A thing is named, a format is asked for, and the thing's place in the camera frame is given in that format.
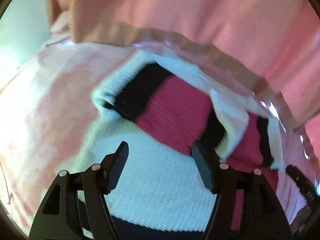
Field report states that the white red black knit sweater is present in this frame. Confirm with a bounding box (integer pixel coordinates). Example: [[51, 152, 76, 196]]
[[87, 53, 283, 239]]

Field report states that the pink bow-pattern blanket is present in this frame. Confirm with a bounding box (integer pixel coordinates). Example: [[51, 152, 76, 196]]
[[1, 41, 319, 233]]

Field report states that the pink curtain with tan hem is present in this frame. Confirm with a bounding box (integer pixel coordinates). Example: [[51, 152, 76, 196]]
[[47, 0, 319, 157]]

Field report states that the folded pink cloth by curtain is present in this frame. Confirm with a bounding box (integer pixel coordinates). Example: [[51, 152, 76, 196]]
[[48, 11, 71, 45]]

